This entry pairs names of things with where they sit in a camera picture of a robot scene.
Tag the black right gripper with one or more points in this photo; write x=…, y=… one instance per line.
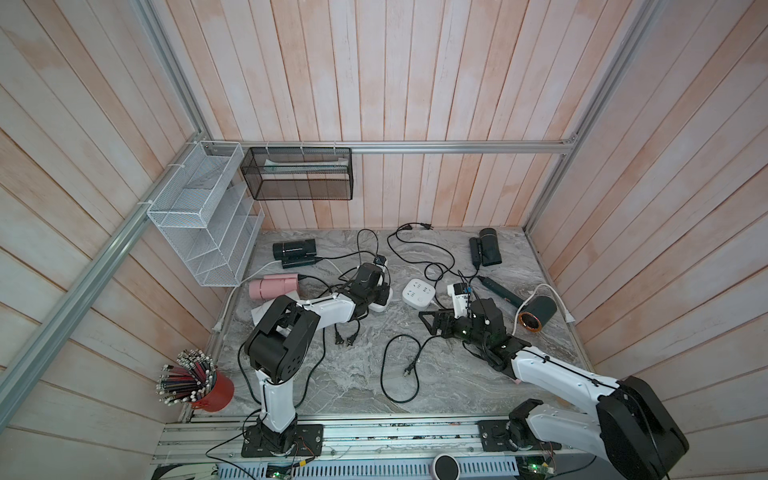
x=439, y=318

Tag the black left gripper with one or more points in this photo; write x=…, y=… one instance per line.
x=384, y=293

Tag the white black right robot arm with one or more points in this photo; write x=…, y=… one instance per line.
x=621, y=421

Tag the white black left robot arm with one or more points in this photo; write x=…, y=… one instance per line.
x=284, y=328

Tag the white square power strip left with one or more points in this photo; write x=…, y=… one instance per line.
x=381, y=299

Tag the white square power strip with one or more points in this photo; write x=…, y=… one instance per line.
x=418, y=294
x=381, y=299

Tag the white square power strip right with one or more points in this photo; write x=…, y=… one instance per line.
x=418, y=294

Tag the dark green folded hair dryer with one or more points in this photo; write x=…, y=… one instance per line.
x=295, y=253

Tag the dark green dryer far right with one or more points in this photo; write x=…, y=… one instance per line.
x=484, y=248

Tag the dark green unfolded hair dryer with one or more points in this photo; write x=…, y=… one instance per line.
x=534, y=313

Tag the pink folded hair dryer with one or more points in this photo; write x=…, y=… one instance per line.
x=272, y=286

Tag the white hair dryer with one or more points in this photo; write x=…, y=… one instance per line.
x=258, y=313

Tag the round black white knob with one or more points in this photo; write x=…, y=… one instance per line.
x=445, y=467

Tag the red pencil cup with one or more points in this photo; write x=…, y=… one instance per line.
x=194, y=379

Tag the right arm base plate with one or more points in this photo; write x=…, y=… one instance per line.
x=513, y=434

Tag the black mesh wall basket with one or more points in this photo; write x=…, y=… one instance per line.
x=299, y=173

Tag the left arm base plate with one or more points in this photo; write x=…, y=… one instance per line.
x=296, y=440

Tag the white wire mesh shelf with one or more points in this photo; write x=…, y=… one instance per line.
x=206, y=213

